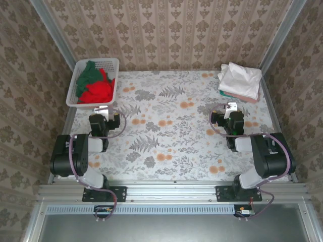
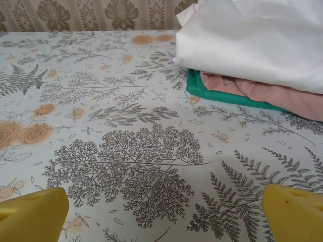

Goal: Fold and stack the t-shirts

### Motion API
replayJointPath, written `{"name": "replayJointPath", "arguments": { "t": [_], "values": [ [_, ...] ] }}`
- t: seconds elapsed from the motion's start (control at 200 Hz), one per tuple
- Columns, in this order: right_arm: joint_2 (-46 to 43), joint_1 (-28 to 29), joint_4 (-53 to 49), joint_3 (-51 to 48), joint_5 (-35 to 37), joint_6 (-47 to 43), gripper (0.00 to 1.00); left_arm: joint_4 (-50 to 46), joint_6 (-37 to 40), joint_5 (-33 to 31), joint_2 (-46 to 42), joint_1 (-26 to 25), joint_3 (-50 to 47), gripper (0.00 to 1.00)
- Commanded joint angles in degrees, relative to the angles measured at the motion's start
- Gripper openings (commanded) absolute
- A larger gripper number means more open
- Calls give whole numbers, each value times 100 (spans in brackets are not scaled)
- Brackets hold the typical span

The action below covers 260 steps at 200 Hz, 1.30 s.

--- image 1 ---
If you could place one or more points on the aluminium frame post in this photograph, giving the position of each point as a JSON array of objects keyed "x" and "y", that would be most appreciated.
[
  {"x": 282, "y": 32},
  {"x": 54, "y": 32}
]

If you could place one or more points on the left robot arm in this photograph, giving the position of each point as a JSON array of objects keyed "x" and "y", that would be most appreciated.
[{"x": 68, "y": 156}]

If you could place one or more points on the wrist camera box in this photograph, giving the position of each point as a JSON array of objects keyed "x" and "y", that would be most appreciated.
[
  {"x": 232, "y": 106},
  {"x": 106, "y": 113}
]

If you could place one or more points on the aluminium mounting rail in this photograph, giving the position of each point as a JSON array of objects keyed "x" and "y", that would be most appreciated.
[{"x": 171, "y": 192}]

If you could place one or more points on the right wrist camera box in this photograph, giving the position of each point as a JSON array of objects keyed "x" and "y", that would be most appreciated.
[{"x": 232, "y": 106}]

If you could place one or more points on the black connector box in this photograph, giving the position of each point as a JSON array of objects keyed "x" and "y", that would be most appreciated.
[
  {"x": 238, "y": 210},
  {"x": 101, "y": 209}
]

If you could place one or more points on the grey metal panel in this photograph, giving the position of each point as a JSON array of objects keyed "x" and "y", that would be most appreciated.
[{"x": 171, "y": 229}]

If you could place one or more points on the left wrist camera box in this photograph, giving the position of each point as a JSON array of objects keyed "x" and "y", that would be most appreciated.
[{"x": 106, "y": 113}]

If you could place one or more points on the white plastic mesh basket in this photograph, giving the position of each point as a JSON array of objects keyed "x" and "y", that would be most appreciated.
[{"x": 111, "y": 66}]

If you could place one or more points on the green t-shirt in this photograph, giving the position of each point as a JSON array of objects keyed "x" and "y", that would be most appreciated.
[{"x": 84, "y": 80}]

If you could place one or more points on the teal folded t-shirt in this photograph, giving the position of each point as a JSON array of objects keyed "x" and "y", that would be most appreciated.
[{"x": 222, "y": 92}]

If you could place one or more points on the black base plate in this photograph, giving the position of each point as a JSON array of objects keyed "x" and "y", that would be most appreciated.
[
  {"x": 222, "y": 194},
  {"x": 121, "y": 194}
]

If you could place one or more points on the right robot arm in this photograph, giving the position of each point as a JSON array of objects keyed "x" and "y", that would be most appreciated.
[{"x": 275, "y": 158}]

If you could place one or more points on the stack of folded clothes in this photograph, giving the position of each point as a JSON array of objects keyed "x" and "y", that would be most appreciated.
[{"x": 239, "y": 80}]

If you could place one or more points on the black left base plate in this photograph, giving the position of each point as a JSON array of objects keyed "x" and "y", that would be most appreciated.
[{"x": 121, "y": 194}]

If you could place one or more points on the red printed t-shirt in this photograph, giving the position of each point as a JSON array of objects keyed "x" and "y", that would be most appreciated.
[{"x": 98, "y": 90}]

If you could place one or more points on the pink folded t-shirt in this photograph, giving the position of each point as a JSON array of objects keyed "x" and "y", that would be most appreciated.
[{"x": 248, "y": 99}]

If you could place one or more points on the floral tablecloth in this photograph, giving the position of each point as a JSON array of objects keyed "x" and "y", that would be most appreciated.
[{"x": 176, "y": 141}]

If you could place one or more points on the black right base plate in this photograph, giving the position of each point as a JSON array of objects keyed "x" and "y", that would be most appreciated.
[{"x": 222, "y": 194}]

